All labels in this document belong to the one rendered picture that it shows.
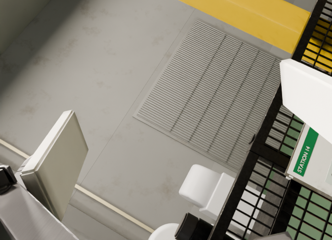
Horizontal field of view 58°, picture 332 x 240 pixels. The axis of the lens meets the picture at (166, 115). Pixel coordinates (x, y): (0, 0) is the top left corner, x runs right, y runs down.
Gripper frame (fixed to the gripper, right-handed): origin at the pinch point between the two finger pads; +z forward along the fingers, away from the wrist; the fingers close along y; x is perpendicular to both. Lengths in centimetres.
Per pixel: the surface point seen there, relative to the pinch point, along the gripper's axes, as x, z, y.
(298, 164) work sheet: -37, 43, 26
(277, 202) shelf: -45, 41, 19
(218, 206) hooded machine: -305, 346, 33
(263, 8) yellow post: -5, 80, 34
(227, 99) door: -248, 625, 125
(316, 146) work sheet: -36, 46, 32
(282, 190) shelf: -44, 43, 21
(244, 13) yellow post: -5, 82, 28
